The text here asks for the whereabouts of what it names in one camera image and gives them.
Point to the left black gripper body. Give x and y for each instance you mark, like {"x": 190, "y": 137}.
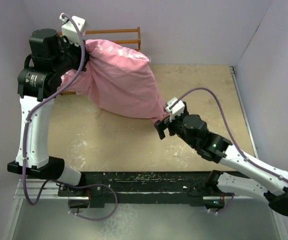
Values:
{"x": 71, "y": 55}

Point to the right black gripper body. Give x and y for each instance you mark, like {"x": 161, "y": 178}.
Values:
{"x": 176, "y": 127}

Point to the pink pillowcase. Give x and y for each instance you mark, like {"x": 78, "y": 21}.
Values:
{"x": 119, "y": 80}

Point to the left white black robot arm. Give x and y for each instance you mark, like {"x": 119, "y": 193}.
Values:
{"x": 52, "y": 55}

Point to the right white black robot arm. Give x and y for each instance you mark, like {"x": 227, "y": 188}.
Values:
{"x": 260, "y": 180}

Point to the orange wooden rack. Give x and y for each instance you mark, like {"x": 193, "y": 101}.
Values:
{"x": 127, "y": 37}

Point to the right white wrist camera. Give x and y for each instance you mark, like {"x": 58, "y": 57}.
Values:
{"x": 174, "y": 108}

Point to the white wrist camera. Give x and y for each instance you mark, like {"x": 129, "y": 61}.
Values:
{"x": 174, "y": 108}
{"x": 73, "y": 28}

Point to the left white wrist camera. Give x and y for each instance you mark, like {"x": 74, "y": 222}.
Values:
{"x": 73, "y": 28}

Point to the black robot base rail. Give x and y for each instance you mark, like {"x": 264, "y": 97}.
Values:
{"x": 155, "y": 187}

